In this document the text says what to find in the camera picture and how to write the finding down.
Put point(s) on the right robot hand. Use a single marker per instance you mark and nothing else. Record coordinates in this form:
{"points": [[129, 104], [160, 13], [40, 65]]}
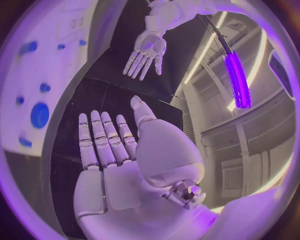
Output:
{"points": [[122, 187]]}

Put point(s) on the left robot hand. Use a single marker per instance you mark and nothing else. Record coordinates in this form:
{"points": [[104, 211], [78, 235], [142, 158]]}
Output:
{"points": [[148, 44]]}

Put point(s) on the small blue block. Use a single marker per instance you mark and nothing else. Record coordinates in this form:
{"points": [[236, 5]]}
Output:
{"points": [[61, 46], [82, 42]]}

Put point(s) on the blue gear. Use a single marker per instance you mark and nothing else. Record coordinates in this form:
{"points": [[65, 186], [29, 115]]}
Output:
{"points": [[39, 115]]}

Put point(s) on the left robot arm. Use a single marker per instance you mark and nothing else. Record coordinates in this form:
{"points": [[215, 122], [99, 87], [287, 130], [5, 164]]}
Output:
{"points": [[168, 13]]}

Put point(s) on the white task board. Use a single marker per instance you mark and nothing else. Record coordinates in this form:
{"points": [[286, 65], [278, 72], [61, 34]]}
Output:
{"points": [[54, 71]]}

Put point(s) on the glowing light bar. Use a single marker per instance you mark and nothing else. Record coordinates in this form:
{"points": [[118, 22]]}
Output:
{"points": [[238, 82]]}

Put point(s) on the short blue peg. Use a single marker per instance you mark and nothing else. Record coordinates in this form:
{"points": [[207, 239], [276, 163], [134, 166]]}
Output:
{"points": [[24, 142]]}

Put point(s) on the thick blue cylinder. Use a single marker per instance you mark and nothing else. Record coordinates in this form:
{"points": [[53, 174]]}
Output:
{"points": [[28, 47]]}

